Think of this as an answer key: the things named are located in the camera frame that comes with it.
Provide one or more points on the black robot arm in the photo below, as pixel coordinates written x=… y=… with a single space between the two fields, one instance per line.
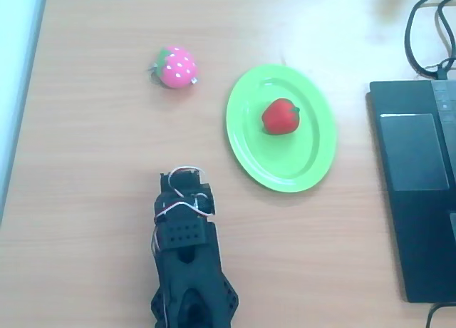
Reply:
x=189 y=271

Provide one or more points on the metal keyring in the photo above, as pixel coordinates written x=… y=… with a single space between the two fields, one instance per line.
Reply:
x=152 y=75

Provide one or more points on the red toy strawberry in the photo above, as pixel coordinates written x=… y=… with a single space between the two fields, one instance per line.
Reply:
x=279 y=117

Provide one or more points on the green oval plate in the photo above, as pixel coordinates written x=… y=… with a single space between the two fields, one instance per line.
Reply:
x=249 y=146

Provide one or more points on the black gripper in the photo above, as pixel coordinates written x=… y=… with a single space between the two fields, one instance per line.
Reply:
x=188 y=182

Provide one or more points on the pink toy strawberry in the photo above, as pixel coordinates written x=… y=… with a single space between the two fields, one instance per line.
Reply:
x=178 y=67

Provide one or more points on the black laptop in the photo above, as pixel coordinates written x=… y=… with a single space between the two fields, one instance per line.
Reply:
x=413 y=199

